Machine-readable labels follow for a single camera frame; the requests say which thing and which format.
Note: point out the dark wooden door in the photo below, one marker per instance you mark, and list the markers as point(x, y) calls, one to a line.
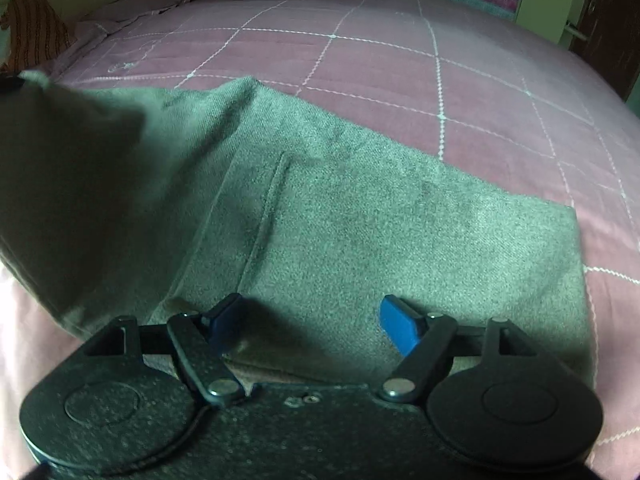
point(612, 25)

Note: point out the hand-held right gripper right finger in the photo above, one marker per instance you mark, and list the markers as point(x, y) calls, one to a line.
point(400, 325)

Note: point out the white corner shelf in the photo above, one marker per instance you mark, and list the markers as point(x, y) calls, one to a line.
point(582, 5)

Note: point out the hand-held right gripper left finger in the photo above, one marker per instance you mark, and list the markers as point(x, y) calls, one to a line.
point(225, 325)

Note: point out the orange striped pillow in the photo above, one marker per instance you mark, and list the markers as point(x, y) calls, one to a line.
point(35, 30)

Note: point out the bed with pink checked sheet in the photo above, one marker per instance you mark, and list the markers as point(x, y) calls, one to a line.
point(400, 60)

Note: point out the flat pink pillow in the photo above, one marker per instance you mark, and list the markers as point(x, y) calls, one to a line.
point(150, 7)

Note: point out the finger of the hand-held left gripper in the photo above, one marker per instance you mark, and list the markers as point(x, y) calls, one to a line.
point(9, 85)

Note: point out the grey-green pants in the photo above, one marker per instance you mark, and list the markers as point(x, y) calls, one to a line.
point(350, 210)

